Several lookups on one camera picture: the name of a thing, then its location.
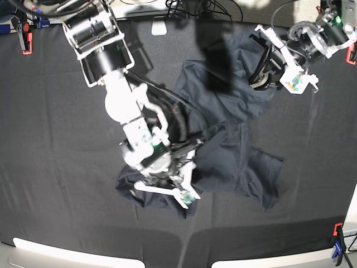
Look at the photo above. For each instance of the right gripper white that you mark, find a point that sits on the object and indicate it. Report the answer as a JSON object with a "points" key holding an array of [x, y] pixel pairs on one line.
{"points": [[164, 172]]}

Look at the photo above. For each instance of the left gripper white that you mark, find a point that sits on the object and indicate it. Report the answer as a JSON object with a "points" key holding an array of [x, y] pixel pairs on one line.
{"points": [[276, 60]]}

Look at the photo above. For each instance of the orange clamp top right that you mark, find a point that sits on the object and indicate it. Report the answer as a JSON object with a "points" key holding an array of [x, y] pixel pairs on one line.
{"points": [[351, 54]]}

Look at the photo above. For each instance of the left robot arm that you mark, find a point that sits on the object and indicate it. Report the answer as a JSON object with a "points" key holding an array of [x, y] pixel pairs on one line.
{"points": [[333, 30]]}

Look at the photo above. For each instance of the white tab on table edge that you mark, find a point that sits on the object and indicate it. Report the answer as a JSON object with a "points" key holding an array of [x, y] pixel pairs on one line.
{"points": [[159, 27]]}

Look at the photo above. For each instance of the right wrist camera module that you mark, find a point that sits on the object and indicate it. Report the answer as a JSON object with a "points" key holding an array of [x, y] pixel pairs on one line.
{"points": [[185, 198]]}

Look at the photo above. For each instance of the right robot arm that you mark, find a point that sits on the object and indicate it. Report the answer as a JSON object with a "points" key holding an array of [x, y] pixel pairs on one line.
{"points": [[91, 29]]}

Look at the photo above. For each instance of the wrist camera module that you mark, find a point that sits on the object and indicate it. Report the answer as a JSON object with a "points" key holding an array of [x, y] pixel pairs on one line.
{"points": [[296, 83], [185, 198]]}

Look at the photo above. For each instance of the black t-shirt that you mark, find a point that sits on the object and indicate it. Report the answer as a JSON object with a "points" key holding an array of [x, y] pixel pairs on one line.
{"points": [[218, 87]]}

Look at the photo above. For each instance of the blue clamp top left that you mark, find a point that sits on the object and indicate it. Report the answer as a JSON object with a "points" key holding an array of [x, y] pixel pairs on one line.
{"points": [[39, 22]]}

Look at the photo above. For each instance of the black table cover cloth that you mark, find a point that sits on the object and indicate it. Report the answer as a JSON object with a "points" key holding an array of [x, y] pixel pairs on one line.
{"points": [[60, 159]]}

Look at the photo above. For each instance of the orange clamp top left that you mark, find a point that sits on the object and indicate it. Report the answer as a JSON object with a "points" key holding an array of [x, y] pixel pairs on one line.
{"points": [[25, 37]]}

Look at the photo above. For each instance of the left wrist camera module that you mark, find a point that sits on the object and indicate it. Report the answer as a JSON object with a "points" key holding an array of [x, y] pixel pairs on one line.
{"points": [[296, 83]]}

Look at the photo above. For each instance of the orange blue clamp bottom right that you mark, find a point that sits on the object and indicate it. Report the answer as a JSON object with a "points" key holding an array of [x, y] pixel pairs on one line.
{"points": [[340, 252]]}

